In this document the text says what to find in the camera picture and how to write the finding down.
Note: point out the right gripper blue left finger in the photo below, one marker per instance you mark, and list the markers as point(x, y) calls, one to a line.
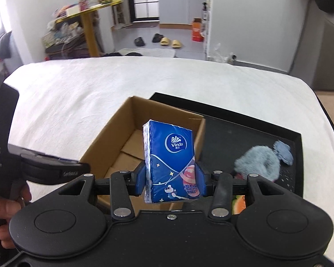
point(140, 178)

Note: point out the blue Vinda tissue pack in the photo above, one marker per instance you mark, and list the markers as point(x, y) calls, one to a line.
point(170, 163)

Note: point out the plush hamburger toy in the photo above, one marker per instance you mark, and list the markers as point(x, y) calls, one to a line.
point(238, 204)

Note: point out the grey upright panel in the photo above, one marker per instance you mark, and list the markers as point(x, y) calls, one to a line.
point(324, 74)

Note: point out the black slipper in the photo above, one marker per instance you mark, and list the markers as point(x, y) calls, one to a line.
point(157, 38)
point(139, 42)

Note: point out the grey pink plush paw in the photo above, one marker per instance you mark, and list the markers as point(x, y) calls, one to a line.
point(259, 160)

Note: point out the white kitchen cabinet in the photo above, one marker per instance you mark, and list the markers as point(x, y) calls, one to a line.
point(179, 14)

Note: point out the beige slipper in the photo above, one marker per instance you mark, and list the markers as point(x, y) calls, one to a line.
point(165, 42)
point(176, 44)

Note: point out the clutter pile under table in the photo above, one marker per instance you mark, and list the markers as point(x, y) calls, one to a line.
point(67, 42)

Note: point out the black tray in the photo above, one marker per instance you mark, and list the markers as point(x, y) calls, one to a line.
point(228, 135)

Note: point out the orange cardboard box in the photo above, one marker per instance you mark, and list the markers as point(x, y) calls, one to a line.
point(197, 30)

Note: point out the black dotted plush toy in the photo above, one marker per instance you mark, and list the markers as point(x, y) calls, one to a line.
point(286, 177)

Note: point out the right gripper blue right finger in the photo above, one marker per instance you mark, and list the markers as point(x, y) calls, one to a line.
point(202, 180)

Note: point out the blue denim plush toy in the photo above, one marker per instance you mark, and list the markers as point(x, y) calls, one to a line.
point(283, 152)

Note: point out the yellow side table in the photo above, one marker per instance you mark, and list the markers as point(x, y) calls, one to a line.
point(87, 22)

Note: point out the person's left hand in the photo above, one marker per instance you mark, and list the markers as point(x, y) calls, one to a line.
point(8, 208)

